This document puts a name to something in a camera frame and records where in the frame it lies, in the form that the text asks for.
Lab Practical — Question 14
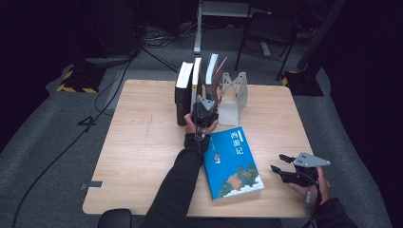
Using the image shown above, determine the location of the black yellow striped base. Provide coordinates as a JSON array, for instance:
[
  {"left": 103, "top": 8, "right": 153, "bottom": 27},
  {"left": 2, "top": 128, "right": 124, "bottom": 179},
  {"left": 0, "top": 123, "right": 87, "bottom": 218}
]
[
  {"left": 280, "top": 0, "right": 350, "bottom": 98},
  {"left": 56, "top": 65, "right": 107, "bottom": 95}
]

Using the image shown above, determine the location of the black rounded seat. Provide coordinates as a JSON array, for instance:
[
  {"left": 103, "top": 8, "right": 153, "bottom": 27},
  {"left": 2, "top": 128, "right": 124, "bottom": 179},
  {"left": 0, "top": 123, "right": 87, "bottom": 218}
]
[{"left": 97, "top": 208, "right": 133, "bottom": 228}]

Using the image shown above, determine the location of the person's left hand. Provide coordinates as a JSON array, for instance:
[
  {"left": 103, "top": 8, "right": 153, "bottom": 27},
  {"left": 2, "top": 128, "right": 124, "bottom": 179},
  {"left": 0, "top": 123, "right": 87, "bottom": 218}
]
[{"left": 184, "top": 113, "right": 220, "bottom": 137}]

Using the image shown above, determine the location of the long black floor cable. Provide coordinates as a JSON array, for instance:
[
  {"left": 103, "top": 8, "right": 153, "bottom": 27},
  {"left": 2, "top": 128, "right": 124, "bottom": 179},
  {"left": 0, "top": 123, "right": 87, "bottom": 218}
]
[{"left": 10, "top": 47, "right": 141, "bottom": 228}]

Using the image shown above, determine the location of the bundle of floor cables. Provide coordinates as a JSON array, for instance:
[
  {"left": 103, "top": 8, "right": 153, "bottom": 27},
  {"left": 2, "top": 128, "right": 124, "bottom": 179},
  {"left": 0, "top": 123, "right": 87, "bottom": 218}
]
[{"left": 139, "top": 22, "right": 198, "bottom": 74}]

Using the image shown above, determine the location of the person's right hand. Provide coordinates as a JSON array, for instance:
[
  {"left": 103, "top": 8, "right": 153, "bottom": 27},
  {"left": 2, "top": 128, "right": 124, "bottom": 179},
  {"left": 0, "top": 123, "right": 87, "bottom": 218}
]
[{"left": 288, "top": 165, "right": 331, "bottom": 207}]

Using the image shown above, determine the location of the grey metal bookend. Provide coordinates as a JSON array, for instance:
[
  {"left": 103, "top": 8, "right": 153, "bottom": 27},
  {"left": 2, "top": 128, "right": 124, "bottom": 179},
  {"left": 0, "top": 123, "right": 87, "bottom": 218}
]
[{"left": 218, "top": 71, "right": 249, "bottom": 127}]

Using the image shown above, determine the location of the grey table clamp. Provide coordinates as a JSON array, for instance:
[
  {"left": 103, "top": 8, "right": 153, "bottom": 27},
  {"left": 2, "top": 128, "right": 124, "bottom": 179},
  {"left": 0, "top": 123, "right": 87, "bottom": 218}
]
[{"left": 79, "top": 180, "right": 105, "bottom": 192}]

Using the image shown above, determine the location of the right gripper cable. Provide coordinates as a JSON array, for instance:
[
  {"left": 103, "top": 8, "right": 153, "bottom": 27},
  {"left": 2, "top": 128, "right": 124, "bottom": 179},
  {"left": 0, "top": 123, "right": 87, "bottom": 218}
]
[{"left": 303, "top": 180, "right": 321, "bottom": 228}]

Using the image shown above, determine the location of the black chair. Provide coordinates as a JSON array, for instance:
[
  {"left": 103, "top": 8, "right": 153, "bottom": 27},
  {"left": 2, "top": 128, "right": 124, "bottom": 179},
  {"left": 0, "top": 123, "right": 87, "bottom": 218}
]
[{"left": 234, "top": 11, "right": 300, "bottom": 82}]

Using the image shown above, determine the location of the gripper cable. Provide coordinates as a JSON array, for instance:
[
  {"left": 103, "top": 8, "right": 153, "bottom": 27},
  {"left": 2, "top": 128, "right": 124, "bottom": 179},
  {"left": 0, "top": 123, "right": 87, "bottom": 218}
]
[
  {"left": 303, "top": 180, "right": 321, "bottom": 228},
  {"left": 193, "top": 124, "right": 207, "bottom": 165}
]

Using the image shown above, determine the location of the yellow book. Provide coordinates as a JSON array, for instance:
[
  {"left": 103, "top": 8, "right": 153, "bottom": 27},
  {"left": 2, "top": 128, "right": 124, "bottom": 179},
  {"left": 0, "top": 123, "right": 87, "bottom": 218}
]
[{"left": 189, "top": 56, "right": 203, "bottom": 114}]

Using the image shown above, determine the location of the blue book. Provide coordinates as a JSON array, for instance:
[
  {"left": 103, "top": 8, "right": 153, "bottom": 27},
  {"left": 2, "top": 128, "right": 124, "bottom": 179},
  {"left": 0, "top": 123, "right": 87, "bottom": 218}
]
[{"left": 202, "top": 126, "right": 266, "bottom": 202}]

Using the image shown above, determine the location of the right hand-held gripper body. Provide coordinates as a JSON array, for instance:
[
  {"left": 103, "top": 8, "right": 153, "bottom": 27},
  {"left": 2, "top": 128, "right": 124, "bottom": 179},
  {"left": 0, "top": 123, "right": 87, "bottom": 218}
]
[{"left": 279, "top": 151, "right": 332, "bottom": 188}]

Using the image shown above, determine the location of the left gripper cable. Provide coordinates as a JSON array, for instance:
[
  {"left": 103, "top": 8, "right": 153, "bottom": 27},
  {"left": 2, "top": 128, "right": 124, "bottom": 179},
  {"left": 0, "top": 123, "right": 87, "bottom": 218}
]
[{"left": 193, "top": 124, "right": 207, "bottom": 165}]

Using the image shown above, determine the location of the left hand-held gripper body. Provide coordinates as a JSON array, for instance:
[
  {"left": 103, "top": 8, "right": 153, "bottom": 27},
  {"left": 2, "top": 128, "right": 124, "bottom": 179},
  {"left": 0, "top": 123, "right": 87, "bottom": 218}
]
[{"left": 190, "top": 94, "right": 221, "bottom": 142}]

